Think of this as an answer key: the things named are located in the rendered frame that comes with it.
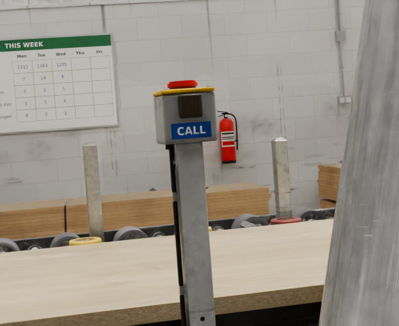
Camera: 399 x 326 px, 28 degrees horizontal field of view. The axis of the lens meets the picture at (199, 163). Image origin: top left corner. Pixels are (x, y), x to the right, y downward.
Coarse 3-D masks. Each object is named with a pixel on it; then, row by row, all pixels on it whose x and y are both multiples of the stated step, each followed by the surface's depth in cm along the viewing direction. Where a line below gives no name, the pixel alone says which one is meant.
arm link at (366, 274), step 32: (384, 0) 64; (384, 32) 64; (384, 64) 63; (352, 96) 66; (384, 96) 62; (352, 128) 64; (384, 128) 61; (352, 160) 63; (384, 160) 61; (352, 192) 62; (384, 192) 60; (352, 224) 62; (384, 224) 60; (352, 256) 61; (384, 256) 59; (352, 288) 60; (384, 288) 59; (320, 320) 63; (352, 320) 59; (384, 320) 58
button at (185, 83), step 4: (184, 80) 105; (188, 80) 105; (192, 80) 106; (168, 84) 106; (172, 84) 105; (176, 84) 105; (180, 84) 105; (184, 84) 105; (188, 84) 105; (192, 84) 105; (196, 84) 106; (172, 88) 106; (176, 88) 105; (180, 88) 105
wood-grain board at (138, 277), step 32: (288, 224) 204; (320, 224) 200; (0, 256) 186; (32, 256) 183; (64, 256) 179; (96, 256) 176; (128, 256) 173; (160, 256) 170; (224, 256) 164; (256, 256) 161; (288, 256) 159; (320, 256) 156; (0, 288) 147; (32, 288) 145; (64, 288) 143; (96, 288) 141; (128, 288) 139; (160, 288) 137; (224, 288) 133; (256, 288) 131; (288, 288) 130; (320, 288) 131; (0, 320) 122; (32, 320) 121; (64, 320) 122; (96, 320) 123; (128, 320) 124; (160, 320) 125
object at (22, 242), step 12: (264, 216) 277; (144, 228) 268; (156, 228) 269; (168, 228) 270; (228, 228) 274; (12, 240) 260; (24, 240) 260; (36, 240) 261; (48, 240) 261; (108, 240) 266
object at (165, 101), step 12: (156, 96) 108; (168, 96) 103; (204, 96) 104; (156, 108) 107; (168, 108) 103; (204, 108) 104; (156, 120) 108; (168, 120) 103; (180, 120) 103; (192, 120) 104; (204, 120) 104; (216, 120) 105; (156, 132) 109; (168, 132) 103; (216, 132) 104; (168, 144) 103
